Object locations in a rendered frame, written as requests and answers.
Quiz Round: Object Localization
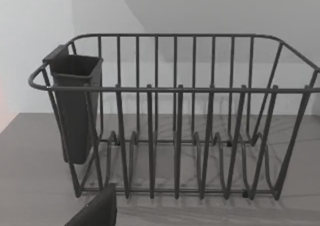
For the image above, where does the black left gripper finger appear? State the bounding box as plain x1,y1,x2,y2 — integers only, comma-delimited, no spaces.
64,183,118,226

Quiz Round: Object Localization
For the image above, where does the dark grey utensil holder cup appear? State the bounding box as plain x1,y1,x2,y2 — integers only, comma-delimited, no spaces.
42,45,104,165

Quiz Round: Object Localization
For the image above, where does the dark grey wire dish rack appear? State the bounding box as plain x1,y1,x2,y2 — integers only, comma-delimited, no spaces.
28,33,320,201

